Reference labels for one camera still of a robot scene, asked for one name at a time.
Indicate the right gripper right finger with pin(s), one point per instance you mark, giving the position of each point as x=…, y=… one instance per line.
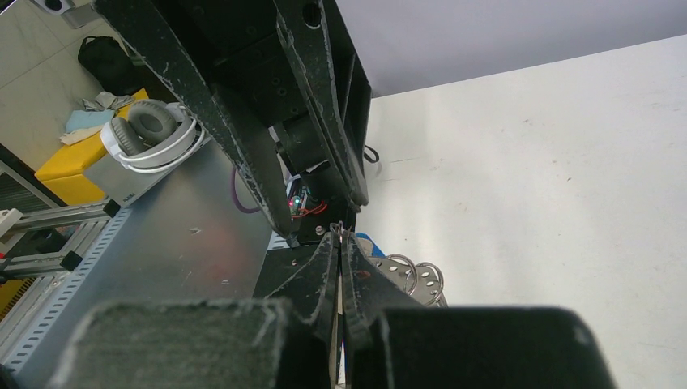
x=393, y=341

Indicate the left controller board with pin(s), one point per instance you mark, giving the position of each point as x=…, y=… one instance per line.
x=302, y=204

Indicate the white grey headphones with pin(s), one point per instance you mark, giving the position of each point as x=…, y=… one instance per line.
x=154, y=137

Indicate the blue tag key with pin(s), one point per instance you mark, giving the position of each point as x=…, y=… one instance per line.
x=369, y=246

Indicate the yellow box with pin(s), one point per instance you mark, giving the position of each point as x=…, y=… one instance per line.
x=63, y=173

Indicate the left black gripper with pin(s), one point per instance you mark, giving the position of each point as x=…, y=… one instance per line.
x=277, y=84

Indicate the black bag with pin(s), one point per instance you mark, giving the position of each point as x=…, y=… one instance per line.
x=110, y=65

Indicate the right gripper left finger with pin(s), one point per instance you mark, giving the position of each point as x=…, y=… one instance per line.
x=284, y=340

